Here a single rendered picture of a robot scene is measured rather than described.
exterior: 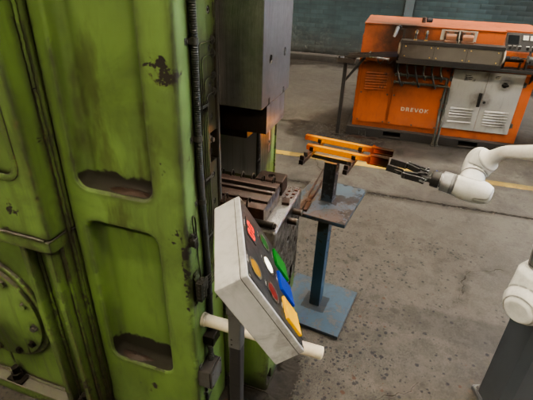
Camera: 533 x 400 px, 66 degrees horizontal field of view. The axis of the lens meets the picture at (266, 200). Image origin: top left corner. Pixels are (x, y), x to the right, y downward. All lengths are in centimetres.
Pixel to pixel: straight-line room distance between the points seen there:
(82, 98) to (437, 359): 205
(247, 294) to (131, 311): 92
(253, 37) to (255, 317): 77
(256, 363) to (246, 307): 111
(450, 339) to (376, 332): 40
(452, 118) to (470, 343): 311
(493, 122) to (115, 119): 451
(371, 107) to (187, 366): 403
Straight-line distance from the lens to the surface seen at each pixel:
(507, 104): 525
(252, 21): 127
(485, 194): 193
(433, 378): 238
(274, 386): 217
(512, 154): 189
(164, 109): 114
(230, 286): 88
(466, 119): 522
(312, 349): 149
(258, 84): 129
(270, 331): 98
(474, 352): 259
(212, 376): 172
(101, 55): 129
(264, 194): 159
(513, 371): 212
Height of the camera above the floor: 176
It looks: 30 degrees down
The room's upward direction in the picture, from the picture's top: 2 degrees clockwise
